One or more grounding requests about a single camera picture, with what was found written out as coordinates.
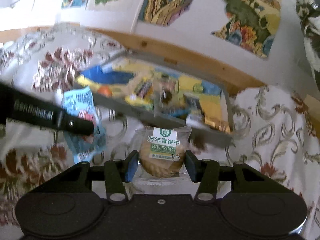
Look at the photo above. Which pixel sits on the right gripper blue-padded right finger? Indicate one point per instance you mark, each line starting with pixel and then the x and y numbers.
pixel 204 172

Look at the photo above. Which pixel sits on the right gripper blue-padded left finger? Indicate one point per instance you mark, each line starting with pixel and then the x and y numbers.
pixel 117 173

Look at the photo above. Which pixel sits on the light blue snack packet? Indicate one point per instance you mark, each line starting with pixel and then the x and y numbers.
pixel 86 136

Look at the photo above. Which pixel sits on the round biscuit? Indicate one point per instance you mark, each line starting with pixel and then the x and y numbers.
pixel 162 151

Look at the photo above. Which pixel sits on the small orange fruit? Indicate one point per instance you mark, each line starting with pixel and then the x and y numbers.
pixel 105 91

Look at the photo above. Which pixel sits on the gold foil snack bag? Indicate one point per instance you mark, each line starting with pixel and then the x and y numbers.
pixel 217 123

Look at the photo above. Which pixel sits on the yellow snack packet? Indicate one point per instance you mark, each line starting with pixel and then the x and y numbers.
pixel 142 94

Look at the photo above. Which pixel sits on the floral white bed cover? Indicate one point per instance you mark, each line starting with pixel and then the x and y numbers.
pixel 273 132

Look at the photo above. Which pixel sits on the grey tray with cartoon liner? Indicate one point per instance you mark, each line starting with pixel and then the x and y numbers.
pixel 199 95

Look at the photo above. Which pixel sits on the flower landscape poster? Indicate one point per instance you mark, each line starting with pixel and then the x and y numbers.
pixel 252 25

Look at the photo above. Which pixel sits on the plastic bag of clothes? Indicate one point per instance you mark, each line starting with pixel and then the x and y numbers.
pixel 308 13

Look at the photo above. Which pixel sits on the wooden bed frame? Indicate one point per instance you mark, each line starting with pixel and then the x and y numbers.
pixel 235 80

